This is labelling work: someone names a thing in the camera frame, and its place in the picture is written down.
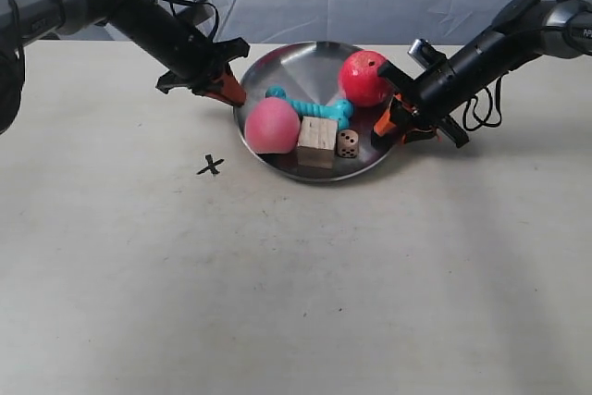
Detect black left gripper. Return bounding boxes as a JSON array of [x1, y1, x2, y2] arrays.
[[156, 38, 250, 107]]

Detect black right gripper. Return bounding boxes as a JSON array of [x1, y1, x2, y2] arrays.
[[371, 39, 469, 148]]

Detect round metal plate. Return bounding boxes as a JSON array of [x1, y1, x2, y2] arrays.
[[234, 41, 392, 182]]

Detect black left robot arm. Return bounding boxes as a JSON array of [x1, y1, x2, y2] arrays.
[[1, 0, 250, 131]]

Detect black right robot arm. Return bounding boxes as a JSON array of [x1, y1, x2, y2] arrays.
[[370, 0, 591, 147]]

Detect beige dice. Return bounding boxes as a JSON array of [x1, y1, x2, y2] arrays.
[[336, 129, 359, 158]]

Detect pink peach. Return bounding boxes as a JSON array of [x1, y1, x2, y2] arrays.
[[244, 97, 301, 154]]

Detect red apple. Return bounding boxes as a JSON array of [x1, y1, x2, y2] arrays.
[[338, 50, 393, 107]]

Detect turquoise bone toy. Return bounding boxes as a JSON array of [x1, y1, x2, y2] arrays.
[[265, 86, 354, 130]]

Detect black X mark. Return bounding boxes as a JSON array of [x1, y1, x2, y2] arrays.
[[196, 154, 225, 177]]

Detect wooden cube block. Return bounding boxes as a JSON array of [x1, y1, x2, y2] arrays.
[[296, 117, 338, 169]]

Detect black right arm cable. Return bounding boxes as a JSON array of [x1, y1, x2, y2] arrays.
[[462, 75, 505, 132]]

